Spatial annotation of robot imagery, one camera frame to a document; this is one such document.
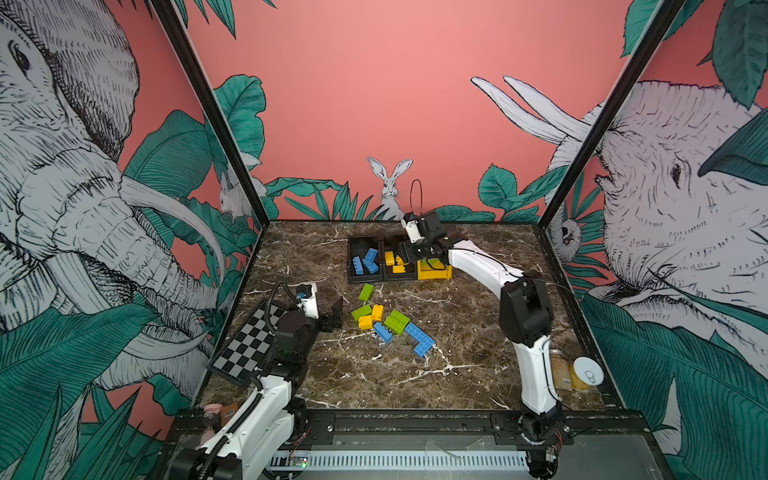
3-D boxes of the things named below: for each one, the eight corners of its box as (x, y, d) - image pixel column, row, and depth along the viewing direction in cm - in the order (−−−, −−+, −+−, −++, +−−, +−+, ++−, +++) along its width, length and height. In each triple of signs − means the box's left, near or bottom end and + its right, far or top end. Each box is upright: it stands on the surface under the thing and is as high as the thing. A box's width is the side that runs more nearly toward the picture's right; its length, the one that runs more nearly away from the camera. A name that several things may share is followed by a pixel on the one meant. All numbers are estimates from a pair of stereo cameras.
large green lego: (384, 324, 95) (384, 320, 93) (393, 311, 98) (393, 308, 96) (400, 334, 93) (400, 331, 91) (409, 321, 95) (409, 318, 94)
